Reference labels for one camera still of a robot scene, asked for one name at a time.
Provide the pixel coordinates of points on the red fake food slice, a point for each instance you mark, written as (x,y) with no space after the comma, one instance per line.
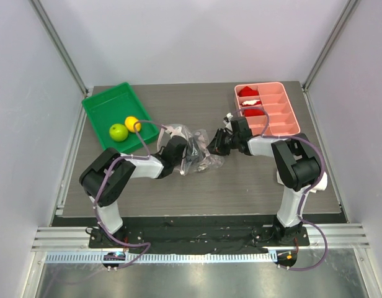
(253,112)

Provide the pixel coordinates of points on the yellow fake fruit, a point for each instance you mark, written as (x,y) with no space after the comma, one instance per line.
(132,124)

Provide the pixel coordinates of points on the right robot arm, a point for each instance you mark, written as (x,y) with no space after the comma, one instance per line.
(299,165)

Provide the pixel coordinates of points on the green plastic tray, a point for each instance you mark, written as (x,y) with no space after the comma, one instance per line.
(113,106)

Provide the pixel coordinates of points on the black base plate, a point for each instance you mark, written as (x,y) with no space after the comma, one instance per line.
(201,235)

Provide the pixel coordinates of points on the white cloth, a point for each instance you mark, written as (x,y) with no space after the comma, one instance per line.
(321,186)

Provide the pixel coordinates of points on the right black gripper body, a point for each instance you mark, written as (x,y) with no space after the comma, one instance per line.
(224,140)

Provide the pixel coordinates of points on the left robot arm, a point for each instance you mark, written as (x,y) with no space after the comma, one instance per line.
(106,177)

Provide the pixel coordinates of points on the aluminium front rail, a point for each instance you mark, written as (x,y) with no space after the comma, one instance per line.
(71,245)

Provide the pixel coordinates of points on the green fake fruit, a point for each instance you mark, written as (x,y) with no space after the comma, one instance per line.
(118,132)

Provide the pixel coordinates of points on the clear zip top bag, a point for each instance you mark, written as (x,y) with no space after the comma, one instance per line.
(202,140)

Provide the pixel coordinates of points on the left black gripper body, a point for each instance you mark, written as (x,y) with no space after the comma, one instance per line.
(191,156)

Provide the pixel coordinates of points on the red fake food piece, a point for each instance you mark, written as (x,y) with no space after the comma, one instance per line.
(247,92)

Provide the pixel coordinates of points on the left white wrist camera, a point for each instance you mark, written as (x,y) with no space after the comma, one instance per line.
(176,130)

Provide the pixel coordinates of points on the grey fake fish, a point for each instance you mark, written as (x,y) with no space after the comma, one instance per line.
(204,165)

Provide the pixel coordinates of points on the pink compartment tray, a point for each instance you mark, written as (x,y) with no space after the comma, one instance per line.
(279,118)

